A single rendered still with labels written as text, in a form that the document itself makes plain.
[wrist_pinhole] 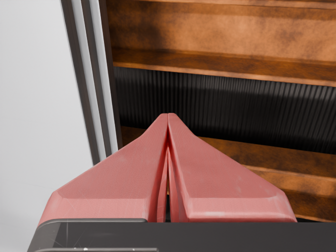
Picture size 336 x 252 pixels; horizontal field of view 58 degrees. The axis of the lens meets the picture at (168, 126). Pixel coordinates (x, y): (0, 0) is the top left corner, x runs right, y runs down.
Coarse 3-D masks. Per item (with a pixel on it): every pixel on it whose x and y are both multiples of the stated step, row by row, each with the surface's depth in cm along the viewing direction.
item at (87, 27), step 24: (72, 0) 20; (96, 0) 21; (72, 24) 21; (96, 24) 22; (72, 48) 21; (96, 48) 23; (96, 72) 24; (96, 96) 24; (96, 120) 26; (96, 144) 27; (120, 144) 29
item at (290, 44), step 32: (128, 0) 35; (160, 0) 30; (192, 0) 29; (224, 0) 29; (256, 0) 28; (288, 0) 27; (320, 0) 27; (128, 32) 37; (160, 32) 36; (192, 32) 35; (224, 32) 35; (256, 32) 34; (288, 32) 33; (320, 32) 32; (128, 64) 35; (160, 64) 34; (192, 64) 34; (224, 64) 34; (256, 64) 34; (288, 64) 34; (320, 64) 34
